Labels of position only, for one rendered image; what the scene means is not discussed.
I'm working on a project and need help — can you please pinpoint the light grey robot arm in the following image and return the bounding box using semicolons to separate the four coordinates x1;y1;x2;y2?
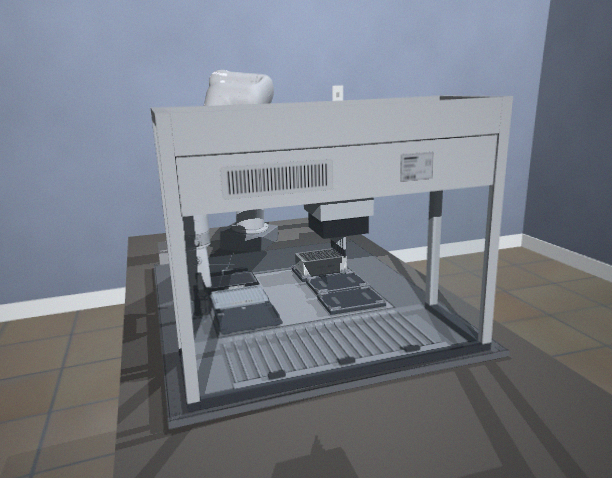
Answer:
158;70;274;265

